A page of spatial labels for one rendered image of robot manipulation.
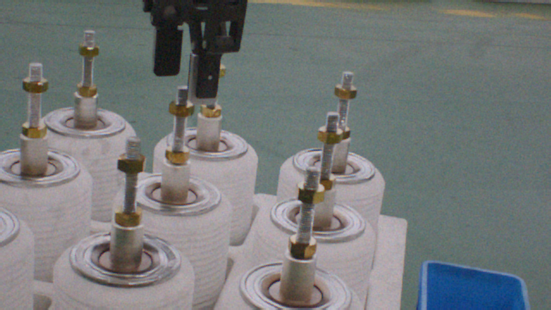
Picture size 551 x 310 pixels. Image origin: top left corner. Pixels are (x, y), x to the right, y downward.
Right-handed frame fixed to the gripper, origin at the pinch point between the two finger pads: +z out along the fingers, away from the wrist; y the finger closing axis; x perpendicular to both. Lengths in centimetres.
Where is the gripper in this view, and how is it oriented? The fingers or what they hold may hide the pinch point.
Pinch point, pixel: (183, 72)
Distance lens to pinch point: 69.8
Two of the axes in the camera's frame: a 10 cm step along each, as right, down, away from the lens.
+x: 8.7, -0.9, 4.9
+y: 4.8, 3.8, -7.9
